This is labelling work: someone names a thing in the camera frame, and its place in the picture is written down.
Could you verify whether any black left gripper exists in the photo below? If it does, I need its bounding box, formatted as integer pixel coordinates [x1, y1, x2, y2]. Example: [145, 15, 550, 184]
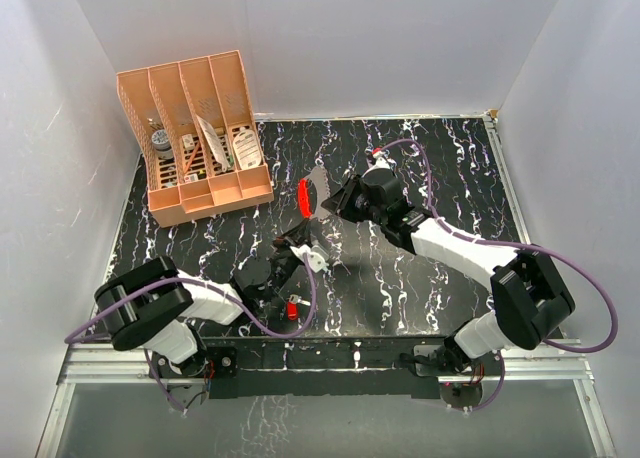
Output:
[263, 219, 311, 303]

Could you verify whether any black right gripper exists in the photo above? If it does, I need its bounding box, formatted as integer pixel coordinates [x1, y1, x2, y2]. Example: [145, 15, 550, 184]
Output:
[323, 174, 387, 226]

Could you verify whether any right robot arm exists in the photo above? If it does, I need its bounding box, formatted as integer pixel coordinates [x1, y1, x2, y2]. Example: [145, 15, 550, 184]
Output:
[321, 169, 575, 375]

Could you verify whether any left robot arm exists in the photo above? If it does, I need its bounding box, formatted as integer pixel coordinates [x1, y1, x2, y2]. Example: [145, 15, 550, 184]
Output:
[94, 218, 328, 377]

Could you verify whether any silver key with red tag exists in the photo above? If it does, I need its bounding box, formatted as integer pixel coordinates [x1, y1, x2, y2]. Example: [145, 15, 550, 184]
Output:
[286, 294, 310, 321]

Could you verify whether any white packaged card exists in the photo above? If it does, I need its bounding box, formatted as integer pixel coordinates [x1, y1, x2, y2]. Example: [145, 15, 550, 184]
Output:
[196, 115, 232, 172]

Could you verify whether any small white box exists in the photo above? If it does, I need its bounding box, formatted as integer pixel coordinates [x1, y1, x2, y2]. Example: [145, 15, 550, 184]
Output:
[181, 133, 195, 151]

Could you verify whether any peach plastic desk organizer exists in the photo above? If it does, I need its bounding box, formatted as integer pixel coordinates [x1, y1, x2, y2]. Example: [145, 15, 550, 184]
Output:
[117, 50, 274, 227]

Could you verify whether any round metal tin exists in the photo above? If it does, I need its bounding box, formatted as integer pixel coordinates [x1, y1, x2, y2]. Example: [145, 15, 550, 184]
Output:
[151, 129, 174, 160]

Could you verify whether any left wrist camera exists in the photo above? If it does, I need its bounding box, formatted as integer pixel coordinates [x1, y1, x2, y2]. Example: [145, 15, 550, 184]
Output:
[290, 245, 329, 273]

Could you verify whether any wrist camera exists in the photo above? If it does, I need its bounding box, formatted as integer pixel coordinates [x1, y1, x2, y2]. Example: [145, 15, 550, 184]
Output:
[368, 148, 392, 171]
[290, 245, 329, 273]

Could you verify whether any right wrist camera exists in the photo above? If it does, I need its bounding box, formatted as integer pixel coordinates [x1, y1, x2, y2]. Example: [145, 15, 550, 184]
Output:
[368, 148, 392, 171]

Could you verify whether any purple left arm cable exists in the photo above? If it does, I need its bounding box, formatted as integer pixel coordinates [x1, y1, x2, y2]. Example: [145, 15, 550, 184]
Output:
[64, 250, 319, 417]

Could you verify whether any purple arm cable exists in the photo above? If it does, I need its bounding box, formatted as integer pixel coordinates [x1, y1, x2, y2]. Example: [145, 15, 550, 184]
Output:
[379, 138, 620, 412]
[64, 250, 319, 417]

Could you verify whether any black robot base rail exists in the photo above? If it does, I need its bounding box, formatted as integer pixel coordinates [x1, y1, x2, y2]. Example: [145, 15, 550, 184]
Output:
[152, 336, 500, 405]

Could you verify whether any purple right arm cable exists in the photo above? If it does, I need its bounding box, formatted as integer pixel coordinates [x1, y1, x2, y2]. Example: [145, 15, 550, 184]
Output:
[379, 138, 620, 412]

